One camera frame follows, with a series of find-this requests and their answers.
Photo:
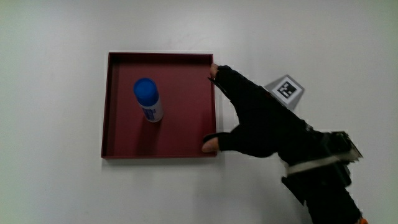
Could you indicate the person's right hand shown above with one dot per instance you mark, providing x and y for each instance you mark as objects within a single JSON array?
[{"x": 261, "y": 124}]

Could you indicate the dark red square plate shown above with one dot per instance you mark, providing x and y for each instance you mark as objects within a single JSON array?
[{"x": 183, "y": 124}]

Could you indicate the blue capped glue stick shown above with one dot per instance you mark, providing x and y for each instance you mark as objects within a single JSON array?
[{"x": 148, "y": 99}]

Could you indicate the person's right forearm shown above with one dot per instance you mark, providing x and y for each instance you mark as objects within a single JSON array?
[{"x": 326, "y": 193}]

